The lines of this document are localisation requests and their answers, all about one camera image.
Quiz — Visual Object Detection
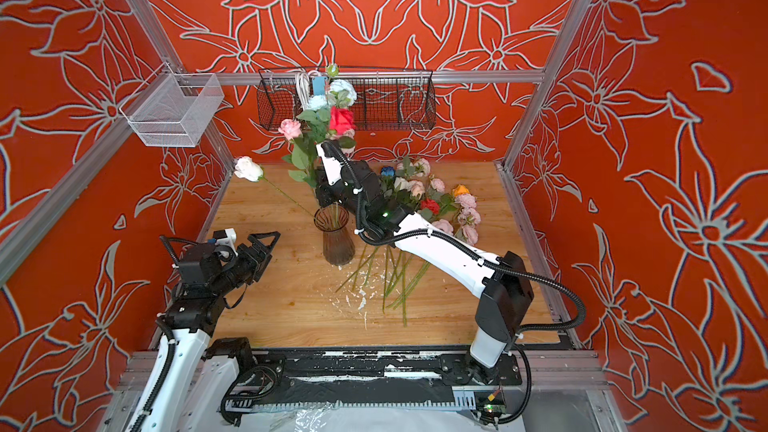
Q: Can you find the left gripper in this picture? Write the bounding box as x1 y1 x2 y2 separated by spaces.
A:
214 231 281 296

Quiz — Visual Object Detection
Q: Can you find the dark ribbed glass vase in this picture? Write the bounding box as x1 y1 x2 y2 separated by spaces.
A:
314 203 355 266

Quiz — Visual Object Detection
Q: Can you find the white rose stem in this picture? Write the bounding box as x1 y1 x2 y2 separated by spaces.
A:
234 156 314 218

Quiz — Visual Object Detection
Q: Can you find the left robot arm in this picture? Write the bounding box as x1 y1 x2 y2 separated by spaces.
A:
126 229 282 431

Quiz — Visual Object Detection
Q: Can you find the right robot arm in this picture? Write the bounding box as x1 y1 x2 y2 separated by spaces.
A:
318 156 587 368

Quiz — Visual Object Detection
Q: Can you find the light blue power strip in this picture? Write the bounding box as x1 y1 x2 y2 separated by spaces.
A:
311 75 328 97

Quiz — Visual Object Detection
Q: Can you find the small circuit board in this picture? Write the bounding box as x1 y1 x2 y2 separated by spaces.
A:
478 391 507 424

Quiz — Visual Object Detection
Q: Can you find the black wire wall basket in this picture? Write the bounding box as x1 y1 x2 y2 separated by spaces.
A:
256 67 437 131

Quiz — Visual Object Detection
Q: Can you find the white coiled cable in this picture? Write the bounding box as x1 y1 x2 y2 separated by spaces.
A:
293 71 314 115

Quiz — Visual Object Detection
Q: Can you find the clear acrylic wall bin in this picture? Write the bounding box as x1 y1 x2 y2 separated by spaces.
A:
118 63 224 148

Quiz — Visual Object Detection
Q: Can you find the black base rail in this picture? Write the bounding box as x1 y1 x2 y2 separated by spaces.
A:
217 346 524 413

